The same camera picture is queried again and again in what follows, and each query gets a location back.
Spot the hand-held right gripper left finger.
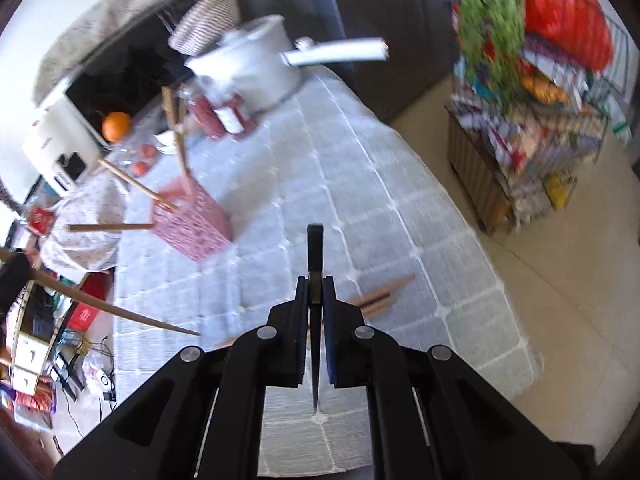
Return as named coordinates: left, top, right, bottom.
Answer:
left=52, top=276, right=311, bottom=480

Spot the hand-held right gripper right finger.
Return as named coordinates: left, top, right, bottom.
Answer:
left=322, top=275, right=583, bottom=480

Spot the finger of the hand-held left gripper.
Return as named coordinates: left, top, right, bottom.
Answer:
left=0, top=254, right=37, bottom=311

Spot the black chopstick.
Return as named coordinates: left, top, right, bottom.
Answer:
left=306, top=224, right=326, bottom=413

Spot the pink plastic basket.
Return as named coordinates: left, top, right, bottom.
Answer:
left=150, top=176, right=234, bottom=263

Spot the red labelled glass jar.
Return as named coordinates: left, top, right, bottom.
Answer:
left=27, top=207, right=56, bottom=235

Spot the white dotted cloth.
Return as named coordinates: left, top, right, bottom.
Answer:
left=40, top=175, right=133, bottom=273

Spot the white air fryer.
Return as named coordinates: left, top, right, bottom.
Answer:
left=22, top=110, right=108, bottom=196

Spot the orange fruit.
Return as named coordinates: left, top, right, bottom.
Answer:
left=102, top=111, right=132, bottom=143

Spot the jar of red berries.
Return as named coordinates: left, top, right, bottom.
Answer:
left=190, top=91, right=227, bottom=140

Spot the black microwave oven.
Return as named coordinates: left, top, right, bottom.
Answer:
left=34, top=0, right=198, bottom=158

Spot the white electric pot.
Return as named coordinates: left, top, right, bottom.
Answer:
left=185, top=14, right=391, bottom=113

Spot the floral cover cloth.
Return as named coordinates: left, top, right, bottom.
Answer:
left=34, top=0, right=221, bottom=106

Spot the dark grey refrigerator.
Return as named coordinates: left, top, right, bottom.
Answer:
left=300, top=0, right=458, bottom=123

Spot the yellow snack packet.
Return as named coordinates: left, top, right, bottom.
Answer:
left=520, top=72, right=571, bottom=103

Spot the bunch of green vegetables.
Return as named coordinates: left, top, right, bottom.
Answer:
left=445, top=0, right=526, bottom=111

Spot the black wire rack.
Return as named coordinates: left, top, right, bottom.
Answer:
left=445, top=0, right=631, bottom=233

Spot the woven rope basket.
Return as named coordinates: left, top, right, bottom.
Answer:
left=168, top=0, right=241, bottom=55

